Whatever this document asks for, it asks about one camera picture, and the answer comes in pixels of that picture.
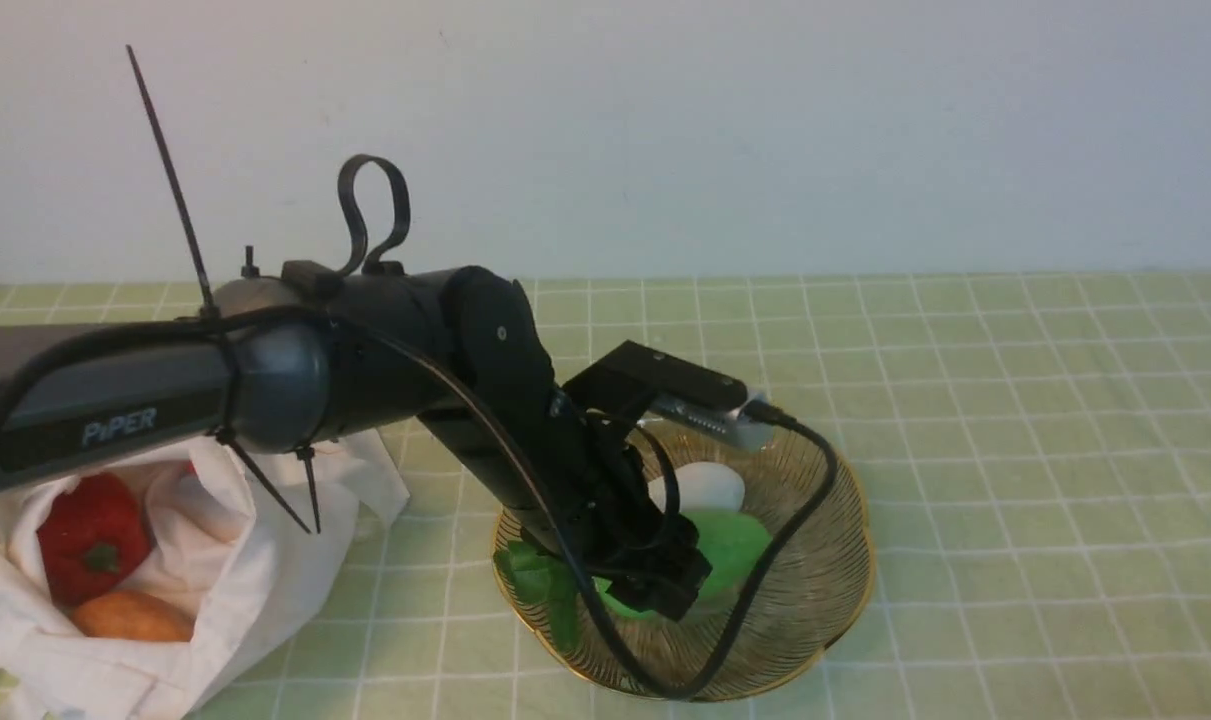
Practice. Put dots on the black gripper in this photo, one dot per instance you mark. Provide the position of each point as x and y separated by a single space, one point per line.
594 484

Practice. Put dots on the light green vegetable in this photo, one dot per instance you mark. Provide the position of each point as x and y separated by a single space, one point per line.
731 541

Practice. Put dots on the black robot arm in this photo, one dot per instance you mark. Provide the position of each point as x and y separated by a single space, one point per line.
275 365

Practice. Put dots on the white cloth bag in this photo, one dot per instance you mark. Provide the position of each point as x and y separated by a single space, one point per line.
249 573

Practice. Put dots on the white radish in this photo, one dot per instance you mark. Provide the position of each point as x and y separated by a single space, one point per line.
709 486

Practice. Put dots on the green leaf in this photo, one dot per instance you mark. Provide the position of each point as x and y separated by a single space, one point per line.
541 580

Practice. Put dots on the amber glass plate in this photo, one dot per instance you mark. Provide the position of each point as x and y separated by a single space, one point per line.
813 593

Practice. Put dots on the red bell pepper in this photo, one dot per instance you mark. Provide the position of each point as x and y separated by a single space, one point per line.
93 538

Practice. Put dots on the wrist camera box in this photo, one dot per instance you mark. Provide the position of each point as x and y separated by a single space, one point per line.
635 380

